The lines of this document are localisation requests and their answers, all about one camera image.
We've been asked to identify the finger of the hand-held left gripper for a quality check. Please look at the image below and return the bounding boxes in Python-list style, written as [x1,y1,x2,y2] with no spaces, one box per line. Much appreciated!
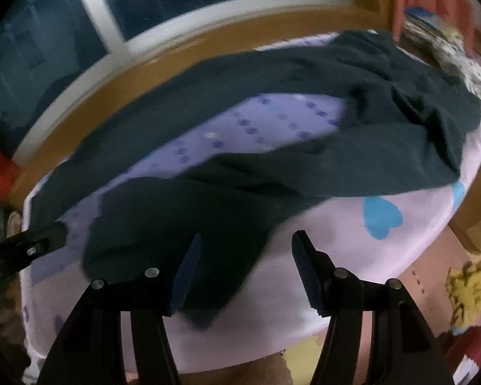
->
[3,221,68,268]

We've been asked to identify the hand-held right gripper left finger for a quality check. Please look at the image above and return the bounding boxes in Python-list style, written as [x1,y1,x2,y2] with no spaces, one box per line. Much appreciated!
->
[35,232,204,385]

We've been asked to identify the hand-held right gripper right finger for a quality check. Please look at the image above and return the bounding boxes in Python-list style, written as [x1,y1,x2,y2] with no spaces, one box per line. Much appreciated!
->
[291,230,454,385]

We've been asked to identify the dark green pants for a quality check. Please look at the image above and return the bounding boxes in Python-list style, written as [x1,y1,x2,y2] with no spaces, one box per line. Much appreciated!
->
[26,30,481,329]

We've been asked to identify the purple dotted bedsheet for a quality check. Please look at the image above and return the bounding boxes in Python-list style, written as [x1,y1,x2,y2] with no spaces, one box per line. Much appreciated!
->
[18,32,481,381]

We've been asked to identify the wooden window sill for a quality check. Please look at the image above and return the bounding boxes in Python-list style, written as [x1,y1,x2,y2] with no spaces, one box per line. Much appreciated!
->
[8,0,405,209]

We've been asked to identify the white patterned garment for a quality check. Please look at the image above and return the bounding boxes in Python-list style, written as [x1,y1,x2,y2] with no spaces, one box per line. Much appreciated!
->
[432,40,481,110]

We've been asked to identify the stack of folded patterned cloths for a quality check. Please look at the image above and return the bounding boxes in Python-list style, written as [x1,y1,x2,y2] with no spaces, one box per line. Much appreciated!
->
[401,6,466,51]

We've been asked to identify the white framed window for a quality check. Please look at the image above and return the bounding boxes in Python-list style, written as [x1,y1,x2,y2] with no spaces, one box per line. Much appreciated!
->
[0,0,394,165]

